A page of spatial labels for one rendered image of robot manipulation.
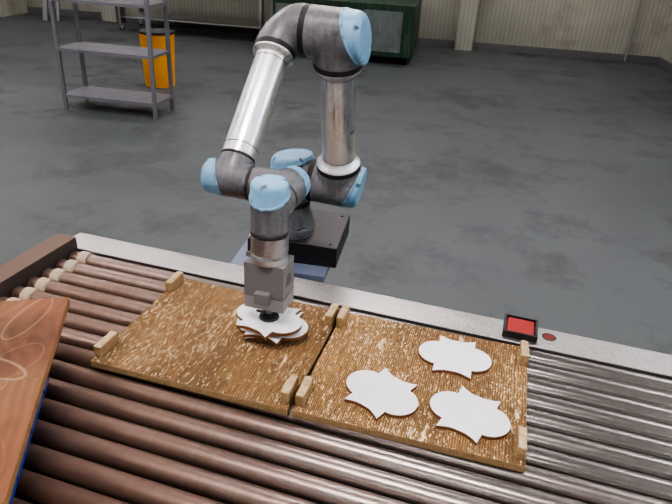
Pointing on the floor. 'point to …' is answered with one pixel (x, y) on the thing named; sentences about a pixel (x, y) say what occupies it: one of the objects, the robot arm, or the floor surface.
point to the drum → (158, 57)
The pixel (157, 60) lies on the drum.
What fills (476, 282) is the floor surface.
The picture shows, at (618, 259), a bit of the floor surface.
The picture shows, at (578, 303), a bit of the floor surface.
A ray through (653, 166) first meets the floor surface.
